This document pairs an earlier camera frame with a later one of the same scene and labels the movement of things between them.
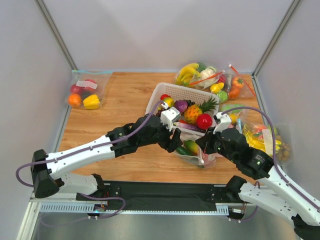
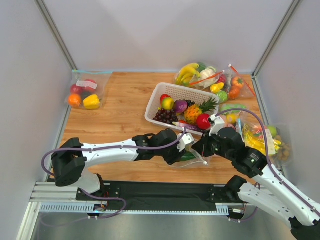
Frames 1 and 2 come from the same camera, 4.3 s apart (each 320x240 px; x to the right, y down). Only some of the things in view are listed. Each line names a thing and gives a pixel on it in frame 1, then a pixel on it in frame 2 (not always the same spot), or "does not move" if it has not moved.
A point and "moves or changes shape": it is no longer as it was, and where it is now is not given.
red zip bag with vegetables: x=231 y=85 does not move
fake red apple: x=204 y=121 does not move
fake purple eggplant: x=190 y=126 does not move
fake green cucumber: x=182 y=150 moves or changes shape
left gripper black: x=167 y=139 → x=175 y=155
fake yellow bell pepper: x=91 y=102 does not move
